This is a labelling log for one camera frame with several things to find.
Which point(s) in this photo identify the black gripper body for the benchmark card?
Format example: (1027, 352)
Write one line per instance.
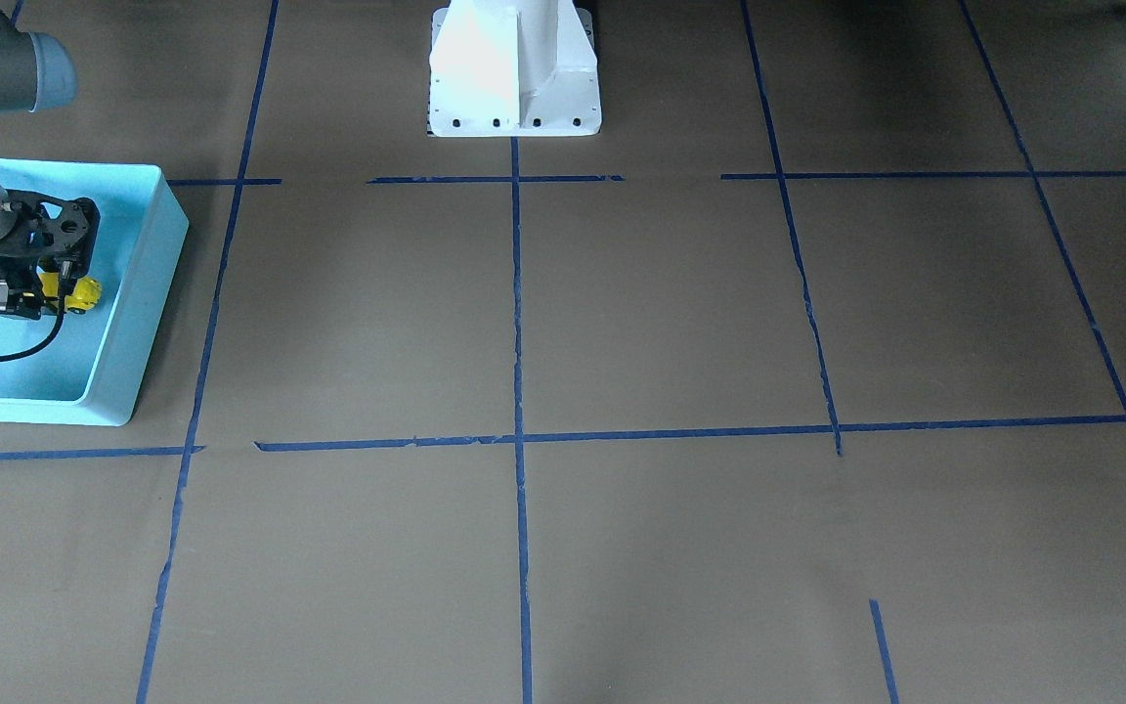
(8, 264)

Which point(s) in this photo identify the yellow beetle toy car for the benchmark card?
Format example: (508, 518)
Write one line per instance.
(83, 295)

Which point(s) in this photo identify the light blue plastic bin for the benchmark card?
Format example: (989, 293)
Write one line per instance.
(92, 372)

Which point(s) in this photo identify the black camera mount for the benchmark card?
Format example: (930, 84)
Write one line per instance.
(53, 234)

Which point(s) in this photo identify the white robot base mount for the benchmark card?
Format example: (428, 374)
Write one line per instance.
(514, 69)

